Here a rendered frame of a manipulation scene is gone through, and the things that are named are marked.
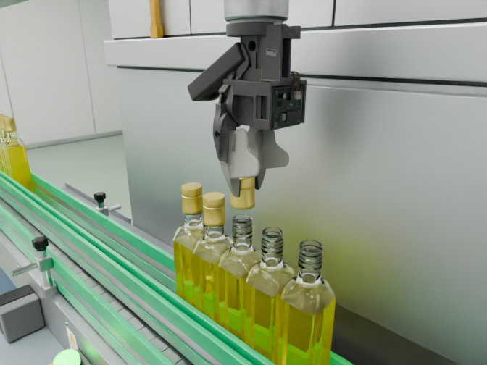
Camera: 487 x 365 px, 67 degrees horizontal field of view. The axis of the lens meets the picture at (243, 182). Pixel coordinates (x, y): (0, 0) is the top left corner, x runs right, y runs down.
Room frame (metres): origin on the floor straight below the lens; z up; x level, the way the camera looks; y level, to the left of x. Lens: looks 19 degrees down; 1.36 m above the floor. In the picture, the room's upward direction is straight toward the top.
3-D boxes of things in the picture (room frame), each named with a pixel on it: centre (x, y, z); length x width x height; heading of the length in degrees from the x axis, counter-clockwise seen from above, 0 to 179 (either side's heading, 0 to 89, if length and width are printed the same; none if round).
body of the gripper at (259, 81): (0.46, -0.02, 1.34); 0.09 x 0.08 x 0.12; 47
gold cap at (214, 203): (0.52, 0.04, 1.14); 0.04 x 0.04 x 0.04
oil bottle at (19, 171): (1.23, 0.78, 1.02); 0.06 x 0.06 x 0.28; 46
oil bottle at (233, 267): (0.48, 0.00, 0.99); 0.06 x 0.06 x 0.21; 47
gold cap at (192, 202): (0.56, 0.08, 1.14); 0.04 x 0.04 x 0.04
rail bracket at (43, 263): (0.65, 0.43, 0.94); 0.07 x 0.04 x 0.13; 136
